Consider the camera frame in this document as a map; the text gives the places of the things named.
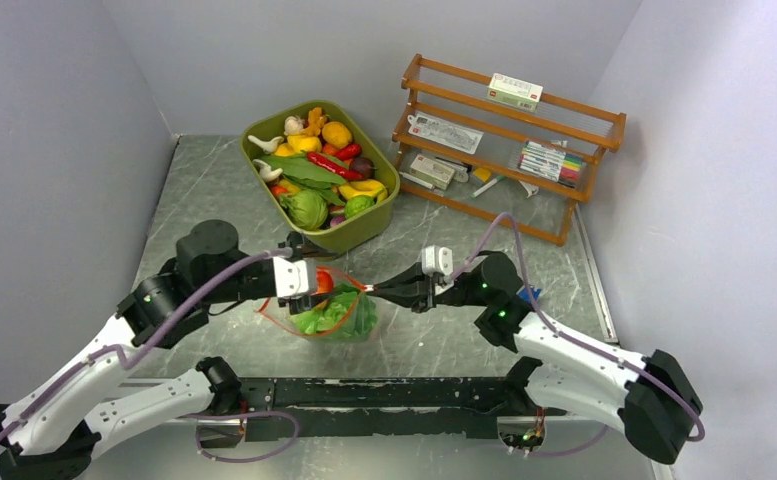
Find red pepper toy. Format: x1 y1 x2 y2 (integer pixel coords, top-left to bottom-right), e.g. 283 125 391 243
315 269 335 295

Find napa cabbage toy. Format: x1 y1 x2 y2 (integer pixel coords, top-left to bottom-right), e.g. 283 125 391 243
289 284 379 341

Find clear zip bag orange zipper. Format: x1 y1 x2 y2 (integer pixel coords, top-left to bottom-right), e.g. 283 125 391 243
255 266 380 342

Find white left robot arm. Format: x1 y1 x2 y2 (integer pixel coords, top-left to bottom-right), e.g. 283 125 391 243
0 219 326 479

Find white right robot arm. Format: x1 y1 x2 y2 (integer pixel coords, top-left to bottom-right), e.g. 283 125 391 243
365 247 703 465

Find green leafy vegetable toy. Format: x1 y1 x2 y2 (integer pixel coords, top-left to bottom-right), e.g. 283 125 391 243
278 189 328 231

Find blue clip on table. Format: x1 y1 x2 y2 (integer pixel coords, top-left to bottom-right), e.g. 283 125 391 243
518 286 542 303

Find olive green plastic bin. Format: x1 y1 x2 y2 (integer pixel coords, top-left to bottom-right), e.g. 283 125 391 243
241 100 400 254

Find small green lime toy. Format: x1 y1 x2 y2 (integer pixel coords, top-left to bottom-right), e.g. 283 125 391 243
344 195 375 220

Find white mushroom toy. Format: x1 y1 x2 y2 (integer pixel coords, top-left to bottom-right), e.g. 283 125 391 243
247 135 286 154
251 159 283 184

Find flat green leaf toy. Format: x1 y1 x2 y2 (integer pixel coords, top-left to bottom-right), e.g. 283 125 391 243
261 155 346 190

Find long red chili toy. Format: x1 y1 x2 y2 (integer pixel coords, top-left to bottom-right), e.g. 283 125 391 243
306 152 364 181

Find yellow banana pepper toy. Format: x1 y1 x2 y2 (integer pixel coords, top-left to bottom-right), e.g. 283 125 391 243
338 179 389 203

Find yellow lemon toy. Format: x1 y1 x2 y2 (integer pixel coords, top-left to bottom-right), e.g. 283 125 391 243
287 134 323 153

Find dark red beet toy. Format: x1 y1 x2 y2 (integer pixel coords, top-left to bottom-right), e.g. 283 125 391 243
349 157 375 180

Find short red chili toy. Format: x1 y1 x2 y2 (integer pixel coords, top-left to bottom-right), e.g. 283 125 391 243
333 143 362 161

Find small white green box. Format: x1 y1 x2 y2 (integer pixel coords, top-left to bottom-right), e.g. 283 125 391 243
408 154 456 190

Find yellow potato toy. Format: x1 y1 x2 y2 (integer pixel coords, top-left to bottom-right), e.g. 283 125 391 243
321 121 353 149

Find white garlic bulb toy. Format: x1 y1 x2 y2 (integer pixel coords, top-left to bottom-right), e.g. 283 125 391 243
284 115 305 136

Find white pen on table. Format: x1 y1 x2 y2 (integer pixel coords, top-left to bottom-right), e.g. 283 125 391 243
470 175 504 198

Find orange ginger root toy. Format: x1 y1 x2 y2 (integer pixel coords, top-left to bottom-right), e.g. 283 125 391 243
302 107 329 137

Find wooden shelf rack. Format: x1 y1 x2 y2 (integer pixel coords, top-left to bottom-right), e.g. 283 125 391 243
392 54 627 246

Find flat packaged stationery card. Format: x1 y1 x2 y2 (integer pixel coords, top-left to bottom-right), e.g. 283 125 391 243
406 113 483 155

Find coloured marker pen set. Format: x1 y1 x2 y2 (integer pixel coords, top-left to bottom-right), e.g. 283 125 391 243
517 140 584 188

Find white box on top shelf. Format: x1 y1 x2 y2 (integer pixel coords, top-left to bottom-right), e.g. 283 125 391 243
486 73 543 113

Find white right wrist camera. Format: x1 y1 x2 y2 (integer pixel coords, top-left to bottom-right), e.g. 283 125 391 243
420 245 454 281

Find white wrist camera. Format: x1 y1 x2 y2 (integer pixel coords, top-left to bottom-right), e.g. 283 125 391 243
272 257 317 299
420 245 454 281

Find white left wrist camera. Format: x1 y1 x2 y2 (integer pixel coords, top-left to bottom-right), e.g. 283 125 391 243
272 257 317 299

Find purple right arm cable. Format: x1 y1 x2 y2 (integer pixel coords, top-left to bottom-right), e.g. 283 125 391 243
450 211 707 460

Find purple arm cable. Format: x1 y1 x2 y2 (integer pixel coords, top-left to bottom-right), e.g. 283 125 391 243
0 246 302 480
450 211 707 460

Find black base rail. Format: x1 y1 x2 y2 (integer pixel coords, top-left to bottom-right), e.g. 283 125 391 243
196 357 543 448

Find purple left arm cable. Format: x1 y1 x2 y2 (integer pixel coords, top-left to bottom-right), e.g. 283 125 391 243
0 246 302 480

